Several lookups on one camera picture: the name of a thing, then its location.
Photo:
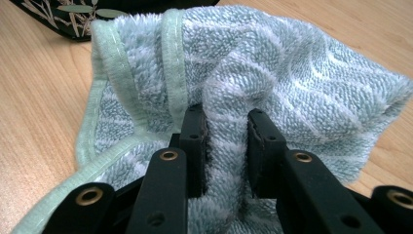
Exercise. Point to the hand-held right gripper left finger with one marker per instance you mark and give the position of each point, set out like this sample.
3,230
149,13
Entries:
195,146

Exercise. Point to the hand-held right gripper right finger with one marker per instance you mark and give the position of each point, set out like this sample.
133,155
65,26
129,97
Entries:
264,152

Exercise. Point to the light blue terry towel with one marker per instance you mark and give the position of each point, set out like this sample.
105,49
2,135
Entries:
276,65

